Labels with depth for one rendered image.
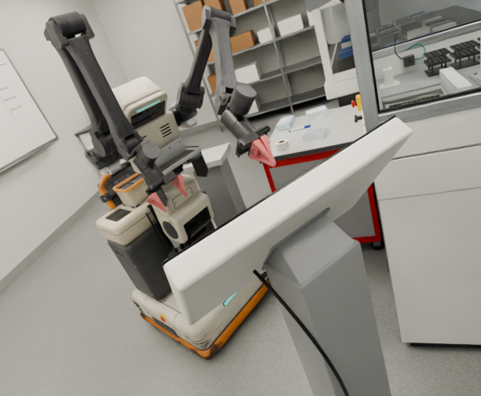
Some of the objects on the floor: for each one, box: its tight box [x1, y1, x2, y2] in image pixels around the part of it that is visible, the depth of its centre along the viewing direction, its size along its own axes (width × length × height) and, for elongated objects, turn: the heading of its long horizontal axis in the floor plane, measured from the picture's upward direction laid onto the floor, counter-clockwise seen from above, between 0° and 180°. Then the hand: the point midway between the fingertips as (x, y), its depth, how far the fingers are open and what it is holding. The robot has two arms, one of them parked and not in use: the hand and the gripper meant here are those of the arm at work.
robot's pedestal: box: [183, 143, 247, 228], centre depth 243 cm, size 30×30×76 cm
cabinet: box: [377, 184, 481, 350], centre depth 151 cm, size 95×103×80 cm
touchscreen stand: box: [263, 238, 391, 396], centre depth 93 cm, size 50×45×102 cm
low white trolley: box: [259, 105, 384, 250], centre depth 220 cm, size 58×62×76 cm
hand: (273, 163), depth 86 cm, fingers closed
